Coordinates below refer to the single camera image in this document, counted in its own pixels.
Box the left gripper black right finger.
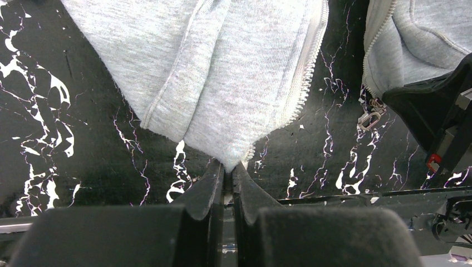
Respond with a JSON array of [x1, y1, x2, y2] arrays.
[[232, 164, 422, 266]]

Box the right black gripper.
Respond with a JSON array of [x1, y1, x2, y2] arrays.
[[381, 54, 471, 175]]

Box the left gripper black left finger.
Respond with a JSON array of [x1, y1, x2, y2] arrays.
[[9, 160, 224, 266]]

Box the grey zip-up jacket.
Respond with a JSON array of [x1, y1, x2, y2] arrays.
[[63, 1, 471, 171]]

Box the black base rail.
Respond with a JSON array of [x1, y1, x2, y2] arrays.
[[1, 187, 471, 266]]

